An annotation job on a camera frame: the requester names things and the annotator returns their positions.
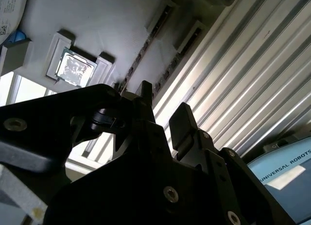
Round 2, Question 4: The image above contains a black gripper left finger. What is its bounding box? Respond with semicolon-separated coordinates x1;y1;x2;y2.
0;80;185;213

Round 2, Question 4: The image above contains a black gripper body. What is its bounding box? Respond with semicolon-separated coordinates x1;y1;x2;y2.
43;151;217;225

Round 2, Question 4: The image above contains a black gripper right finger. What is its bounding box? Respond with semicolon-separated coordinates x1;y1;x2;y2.
169;102;303;225

